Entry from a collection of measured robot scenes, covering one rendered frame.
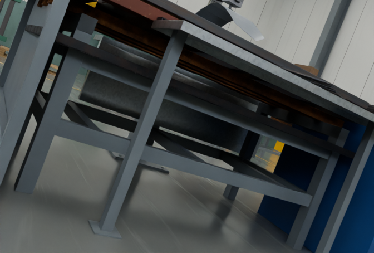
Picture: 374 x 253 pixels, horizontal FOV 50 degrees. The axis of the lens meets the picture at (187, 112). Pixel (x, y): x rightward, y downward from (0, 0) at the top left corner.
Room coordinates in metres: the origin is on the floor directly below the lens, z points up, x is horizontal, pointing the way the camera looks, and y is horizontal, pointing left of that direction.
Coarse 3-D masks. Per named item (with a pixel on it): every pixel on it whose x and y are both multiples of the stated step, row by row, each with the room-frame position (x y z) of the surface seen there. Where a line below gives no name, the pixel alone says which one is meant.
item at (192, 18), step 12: (144, 0) 1.54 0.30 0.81; (156, 0) 1.53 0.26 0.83; (120, 12) 2.12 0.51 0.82; (180, 12) 1.58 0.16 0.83; (204, 24) 1.63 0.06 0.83; (168, 36) 2.33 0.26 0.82; (228, 36) 1.69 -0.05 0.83; (252, 48) 1.75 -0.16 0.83; (276, 60) 1.82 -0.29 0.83; (300, 72) 1.89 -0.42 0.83; (348, 96) 2.05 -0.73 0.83
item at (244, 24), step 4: (232, 16) 1.87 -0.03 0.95; (236, 20) 1.86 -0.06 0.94; (240, 20) 1.90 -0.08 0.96; (240, 24) 1.85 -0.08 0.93; (244, 24) 1.89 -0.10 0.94; (248, 28) 1.87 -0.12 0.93; (252, 28) 1.91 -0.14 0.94; (256, 28) 1.95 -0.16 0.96; (256, 32) 1.90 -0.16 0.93; (260, 32) 1.94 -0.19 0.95
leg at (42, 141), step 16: (80, 16) 1.43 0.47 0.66; (80, 32) 1.43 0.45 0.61; (64, 64) 1.43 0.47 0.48; (80, 64) 1.45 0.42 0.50; (64, 80) 1.44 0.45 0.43; (48, 96) 1.46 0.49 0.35; (64, 96) 1.45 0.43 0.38; (48, 112) 1.43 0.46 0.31; (48, 128) 1.44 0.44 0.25; (32, 144) 1.42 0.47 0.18; (48, 144) 1.45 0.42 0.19; (32, 160) 1.43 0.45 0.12; (32, 176) 1.44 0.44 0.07; (32, 192) 1.45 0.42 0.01
